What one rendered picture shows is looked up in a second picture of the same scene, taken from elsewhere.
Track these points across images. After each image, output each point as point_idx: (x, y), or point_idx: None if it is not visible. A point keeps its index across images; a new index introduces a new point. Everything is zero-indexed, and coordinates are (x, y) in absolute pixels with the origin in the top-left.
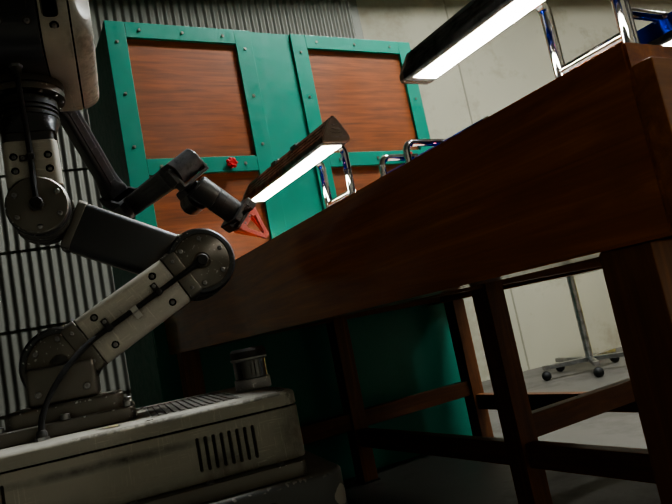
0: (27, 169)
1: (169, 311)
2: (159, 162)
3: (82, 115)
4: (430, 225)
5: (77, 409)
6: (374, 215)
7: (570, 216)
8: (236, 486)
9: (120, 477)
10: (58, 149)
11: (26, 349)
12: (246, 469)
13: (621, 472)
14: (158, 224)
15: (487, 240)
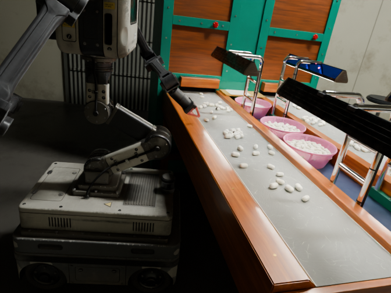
0: (94, 96)
1: (139, 163)
2: (178, 18)
3: None
4: (222, 225)
5: (100, 188)
6: (213, 192)
7: (245, 290)
8: (142, 240)
9: (106, 225)
10: (109, 87)
11: (86, 163)
12: (148, 234)
13: None
14: (170, 50)
15: (230, 256)
